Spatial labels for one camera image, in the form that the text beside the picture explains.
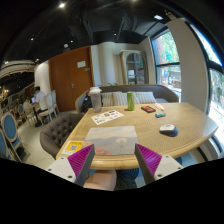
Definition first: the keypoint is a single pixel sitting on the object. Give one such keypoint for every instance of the blue round-back chair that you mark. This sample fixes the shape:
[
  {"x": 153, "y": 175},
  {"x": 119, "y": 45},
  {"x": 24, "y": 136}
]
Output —
[{"x": 9, "y": 127}]

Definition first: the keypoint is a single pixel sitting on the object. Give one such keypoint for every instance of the yellow QR code card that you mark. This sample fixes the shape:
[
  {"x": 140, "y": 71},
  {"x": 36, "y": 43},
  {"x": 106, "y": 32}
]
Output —
[{"x": 72, "y": 147}]

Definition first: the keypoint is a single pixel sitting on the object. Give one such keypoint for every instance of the small teal object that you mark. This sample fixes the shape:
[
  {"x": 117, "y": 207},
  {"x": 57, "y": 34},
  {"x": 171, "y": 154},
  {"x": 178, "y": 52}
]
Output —
[{"x": 159, "y": 115}]

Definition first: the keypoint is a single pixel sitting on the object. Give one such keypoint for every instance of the seated person in white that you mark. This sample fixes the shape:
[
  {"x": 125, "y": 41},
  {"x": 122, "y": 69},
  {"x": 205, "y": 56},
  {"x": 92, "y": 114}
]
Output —
[{"x": 40, "y": 99}]

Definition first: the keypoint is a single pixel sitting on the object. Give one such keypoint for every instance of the grey tufted armchair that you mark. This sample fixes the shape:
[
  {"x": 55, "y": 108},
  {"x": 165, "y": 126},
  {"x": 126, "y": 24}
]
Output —
[{"x": 56, "y": 132}]

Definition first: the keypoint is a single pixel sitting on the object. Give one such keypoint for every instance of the white sticker sheet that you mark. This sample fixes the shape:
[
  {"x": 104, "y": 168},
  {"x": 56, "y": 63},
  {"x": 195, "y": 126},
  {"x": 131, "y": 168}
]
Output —
[{"x": 106, "y": 117}]

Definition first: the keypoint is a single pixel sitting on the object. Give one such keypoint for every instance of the clear plastic tumbler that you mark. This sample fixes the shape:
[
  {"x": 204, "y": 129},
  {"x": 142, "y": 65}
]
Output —
[{"x": 95, "y": 95}]

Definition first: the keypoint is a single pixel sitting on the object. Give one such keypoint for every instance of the white and blue computer mouse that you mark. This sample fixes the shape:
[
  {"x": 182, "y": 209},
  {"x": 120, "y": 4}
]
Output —
[{"x": 169, "y": 130}]

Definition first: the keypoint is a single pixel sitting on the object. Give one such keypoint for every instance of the white small object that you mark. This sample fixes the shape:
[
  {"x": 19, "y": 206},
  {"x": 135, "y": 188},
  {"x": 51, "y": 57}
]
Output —
[{"x": 159, "y": 106}]

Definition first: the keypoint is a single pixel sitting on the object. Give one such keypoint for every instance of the green drink can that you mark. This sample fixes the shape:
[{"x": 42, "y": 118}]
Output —
[{"x": 131, "y": 101}]

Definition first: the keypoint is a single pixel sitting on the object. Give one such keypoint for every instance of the white dining chair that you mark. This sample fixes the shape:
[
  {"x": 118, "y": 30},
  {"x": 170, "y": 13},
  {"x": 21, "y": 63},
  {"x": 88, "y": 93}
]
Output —
[{"x": 51, "y": 106}]

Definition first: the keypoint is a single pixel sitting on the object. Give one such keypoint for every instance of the landscape print mouse pad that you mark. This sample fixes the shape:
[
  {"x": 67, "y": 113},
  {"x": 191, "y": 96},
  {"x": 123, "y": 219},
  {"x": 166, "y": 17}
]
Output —
[{"x": 118, "y": 140}]

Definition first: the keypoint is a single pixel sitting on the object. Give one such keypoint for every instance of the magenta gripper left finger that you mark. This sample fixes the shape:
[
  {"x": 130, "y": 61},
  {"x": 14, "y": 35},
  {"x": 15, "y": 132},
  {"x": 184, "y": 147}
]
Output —
[{"x": 75, "y": 167}]

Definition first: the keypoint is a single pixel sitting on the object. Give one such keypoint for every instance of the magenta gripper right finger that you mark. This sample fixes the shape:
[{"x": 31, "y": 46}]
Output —
[{"x": 153, "y": 165}]

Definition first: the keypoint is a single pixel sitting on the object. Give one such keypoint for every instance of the wooden glass display cabinet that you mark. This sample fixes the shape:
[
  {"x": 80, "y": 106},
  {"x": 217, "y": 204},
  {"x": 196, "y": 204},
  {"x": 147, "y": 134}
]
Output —
[{"x": 134, "y": 67}]

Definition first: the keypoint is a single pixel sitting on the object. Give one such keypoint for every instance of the brown wooden door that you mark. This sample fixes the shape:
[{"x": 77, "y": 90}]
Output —
[{"x": 71, "y": 75}]

